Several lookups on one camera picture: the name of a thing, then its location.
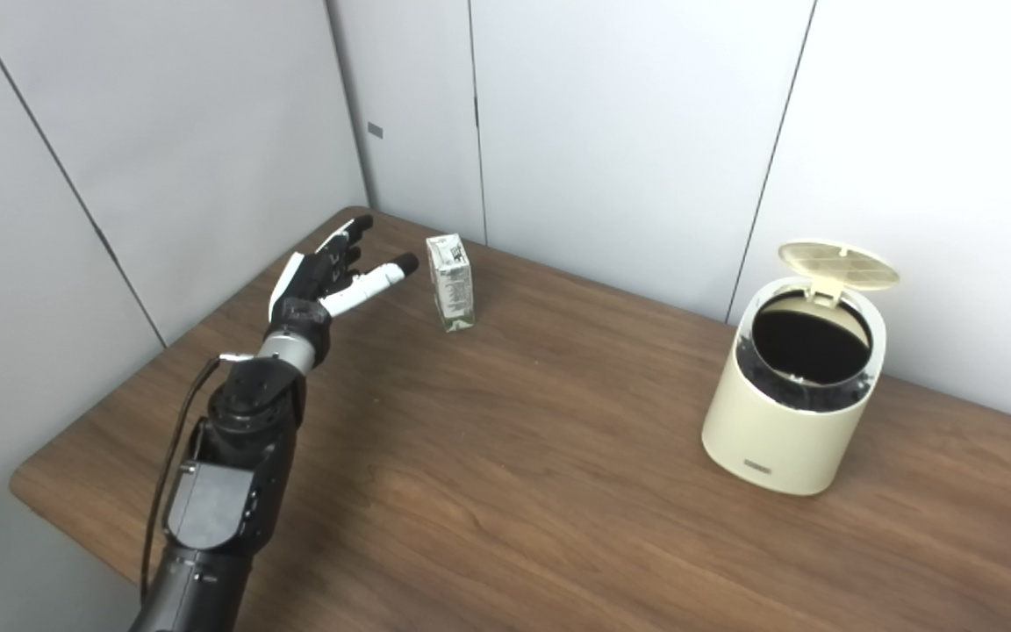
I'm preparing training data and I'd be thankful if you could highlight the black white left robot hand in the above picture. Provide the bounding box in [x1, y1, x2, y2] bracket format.
[267, 215, 420, 350]

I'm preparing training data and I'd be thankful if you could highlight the white green milk carton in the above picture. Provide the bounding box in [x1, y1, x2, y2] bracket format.
[426, 233, 477, 333]

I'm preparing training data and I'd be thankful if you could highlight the cream-colored round bin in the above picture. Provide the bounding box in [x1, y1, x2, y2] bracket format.
[701, 276, 888, 497]

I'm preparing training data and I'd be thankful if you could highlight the cream round bin lid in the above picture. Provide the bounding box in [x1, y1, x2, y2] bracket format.
[778, 241, 900, 305]

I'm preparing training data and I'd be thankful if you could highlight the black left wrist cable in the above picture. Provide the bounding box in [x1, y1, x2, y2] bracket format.
[139, 354, 254, 607]

